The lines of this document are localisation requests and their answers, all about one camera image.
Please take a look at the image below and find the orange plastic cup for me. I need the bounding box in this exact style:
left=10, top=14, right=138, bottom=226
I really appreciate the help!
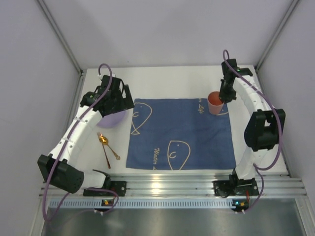
left=207, top=91, right=224, bottom=115

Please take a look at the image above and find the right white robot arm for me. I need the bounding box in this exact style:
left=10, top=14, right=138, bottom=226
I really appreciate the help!
left=214, top=59, right=286, bottom=198

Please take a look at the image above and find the left aluminium corner post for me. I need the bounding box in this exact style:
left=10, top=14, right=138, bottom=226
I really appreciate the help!
left=35, top=0, right=83, bottom=74

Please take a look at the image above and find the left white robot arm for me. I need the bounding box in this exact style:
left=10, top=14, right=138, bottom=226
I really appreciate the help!
left=37, top=75, right=134, bottom=194

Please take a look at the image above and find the purple cable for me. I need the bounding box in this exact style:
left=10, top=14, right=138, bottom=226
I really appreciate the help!
left=222, top=49, right=284, bottom=212
left=42, top=63, right=120, bottom=222

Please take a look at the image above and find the slotted cable duct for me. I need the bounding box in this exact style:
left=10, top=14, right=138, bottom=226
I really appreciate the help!
left=61, top=198, right=248, bottom=209

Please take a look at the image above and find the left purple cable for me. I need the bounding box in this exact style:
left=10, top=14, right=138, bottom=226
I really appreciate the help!
left=42, top=63, right=120, bottom=222

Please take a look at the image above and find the gold spoon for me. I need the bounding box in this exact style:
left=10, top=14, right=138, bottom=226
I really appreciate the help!
left=99, top=134, right=121, bottom=160

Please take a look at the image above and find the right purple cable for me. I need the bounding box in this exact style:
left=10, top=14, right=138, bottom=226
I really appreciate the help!
left=222, top=49, right=284, bottom=212

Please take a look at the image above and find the right aluminium corner post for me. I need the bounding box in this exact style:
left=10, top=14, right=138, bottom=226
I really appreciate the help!
left=254, top=0, right=301, bottom=72

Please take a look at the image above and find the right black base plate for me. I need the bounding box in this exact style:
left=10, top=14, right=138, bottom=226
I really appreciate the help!
left=213, top=180, right=259, bottom=198

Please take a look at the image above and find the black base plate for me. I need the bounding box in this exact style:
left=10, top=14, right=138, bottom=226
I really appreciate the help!
left=213, top=180, right=259, bottom=198
left=83, top=181, right=127, bottom=197

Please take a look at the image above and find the blue embroidered cloth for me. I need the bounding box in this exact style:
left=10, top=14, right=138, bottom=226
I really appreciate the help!
left=126, top=98, right=236, bottom=171

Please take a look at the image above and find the aluminium mounting rail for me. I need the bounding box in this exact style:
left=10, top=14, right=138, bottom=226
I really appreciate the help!
left=39, top=173, right=307, bottom=197

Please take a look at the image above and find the aluminium corner post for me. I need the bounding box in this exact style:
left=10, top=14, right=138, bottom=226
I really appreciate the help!
left=35, top=0, right=83, bottom=74
left=254, top=0, right=301, bottom=72

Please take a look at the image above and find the purple plastic plate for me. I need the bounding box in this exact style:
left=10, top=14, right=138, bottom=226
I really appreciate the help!
left=97, top=111, right=127, bottom=128

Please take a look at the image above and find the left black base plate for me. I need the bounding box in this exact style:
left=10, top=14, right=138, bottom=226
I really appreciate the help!
left=83, top=181, right=127, bottom=197

